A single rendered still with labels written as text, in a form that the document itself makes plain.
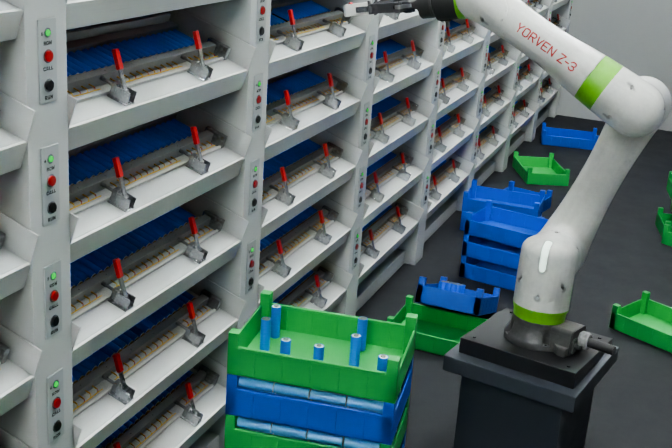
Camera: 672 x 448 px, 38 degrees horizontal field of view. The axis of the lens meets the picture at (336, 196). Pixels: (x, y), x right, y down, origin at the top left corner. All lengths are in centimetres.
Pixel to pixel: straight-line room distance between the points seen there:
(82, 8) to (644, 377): 204
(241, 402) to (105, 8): 71
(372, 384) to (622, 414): 124
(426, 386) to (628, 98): 103
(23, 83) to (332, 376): 70
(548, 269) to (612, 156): 31
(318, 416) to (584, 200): 97
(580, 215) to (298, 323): 83
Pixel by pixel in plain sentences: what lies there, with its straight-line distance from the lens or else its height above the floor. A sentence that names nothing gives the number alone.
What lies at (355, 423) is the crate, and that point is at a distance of 174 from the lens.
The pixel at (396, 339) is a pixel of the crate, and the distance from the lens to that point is 187.
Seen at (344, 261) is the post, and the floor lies 25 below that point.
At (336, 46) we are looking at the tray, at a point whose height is 91.
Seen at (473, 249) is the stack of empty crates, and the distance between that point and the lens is 349.
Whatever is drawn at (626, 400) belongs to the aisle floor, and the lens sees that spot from 289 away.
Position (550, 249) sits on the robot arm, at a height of 55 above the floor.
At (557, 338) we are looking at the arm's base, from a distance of 234.
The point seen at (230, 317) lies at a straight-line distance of 225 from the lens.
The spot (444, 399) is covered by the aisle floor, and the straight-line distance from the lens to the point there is 273.
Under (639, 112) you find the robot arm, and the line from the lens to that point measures 220.
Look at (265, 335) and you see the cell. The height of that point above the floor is 52.
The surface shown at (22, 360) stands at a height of 57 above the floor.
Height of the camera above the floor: 132
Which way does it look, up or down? 18 degrees down
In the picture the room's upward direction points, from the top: 4 degrees clockwise
